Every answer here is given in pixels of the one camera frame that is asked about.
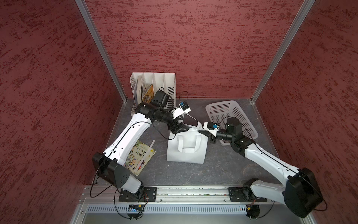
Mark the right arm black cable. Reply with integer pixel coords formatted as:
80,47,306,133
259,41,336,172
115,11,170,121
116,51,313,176
218,116,328,219

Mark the right aluminium corner post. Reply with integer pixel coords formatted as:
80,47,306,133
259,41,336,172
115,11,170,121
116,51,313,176
251,0,315,104

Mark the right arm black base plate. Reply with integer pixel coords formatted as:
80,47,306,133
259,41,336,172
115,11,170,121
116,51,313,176
228,187,267,203

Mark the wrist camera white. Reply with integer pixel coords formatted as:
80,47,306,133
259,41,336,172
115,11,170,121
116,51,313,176
203,122,220,137
172,102,191,119

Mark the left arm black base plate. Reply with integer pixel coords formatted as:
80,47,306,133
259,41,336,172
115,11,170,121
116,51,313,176
118,187,158,203

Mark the white desktop file organizer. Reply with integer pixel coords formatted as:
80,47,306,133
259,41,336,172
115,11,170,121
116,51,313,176
130,72,176,115

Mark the aluminium corner post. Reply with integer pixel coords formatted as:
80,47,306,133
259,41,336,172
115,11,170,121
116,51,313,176
75,0,128,103
251,0,315,104

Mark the white booklet in organizer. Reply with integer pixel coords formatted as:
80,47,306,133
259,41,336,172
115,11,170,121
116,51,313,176
135,76,142,105

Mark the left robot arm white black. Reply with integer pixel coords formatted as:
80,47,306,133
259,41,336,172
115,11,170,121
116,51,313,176
92,91,190,201

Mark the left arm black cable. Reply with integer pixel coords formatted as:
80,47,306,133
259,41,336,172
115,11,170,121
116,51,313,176
89,91,190,220

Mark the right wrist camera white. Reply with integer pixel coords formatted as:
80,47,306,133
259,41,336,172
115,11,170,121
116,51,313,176
203,122,220,137

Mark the yellow book in organizer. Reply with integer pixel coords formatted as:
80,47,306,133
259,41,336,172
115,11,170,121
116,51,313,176
142,85,154,103

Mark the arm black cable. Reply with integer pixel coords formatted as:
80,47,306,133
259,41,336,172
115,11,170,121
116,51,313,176
218,116,328,219
89,91,190,220

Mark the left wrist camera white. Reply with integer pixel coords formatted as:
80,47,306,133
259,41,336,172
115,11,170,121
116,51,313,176
172,102,191,119

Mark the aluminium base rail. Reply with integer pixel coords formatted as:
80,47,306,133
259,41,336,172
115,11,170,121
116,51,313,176
78,184,308,205

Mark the white perforated plastic basket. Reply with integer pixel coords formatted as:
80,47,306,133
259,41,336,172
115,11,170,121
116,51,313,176
205,100,258,147

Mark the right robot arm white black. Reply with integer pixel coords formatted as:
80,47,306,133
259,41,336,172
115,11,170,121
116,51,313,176
203,117,325,218

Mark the left aluminium corner post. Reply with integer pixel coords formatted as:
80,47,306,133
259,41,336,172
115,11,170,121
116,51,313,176
75,0,128,103

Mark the colourful children's book on table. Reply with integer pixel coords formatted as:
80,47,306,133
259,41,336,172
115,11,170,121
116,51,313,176
124,140,156,176

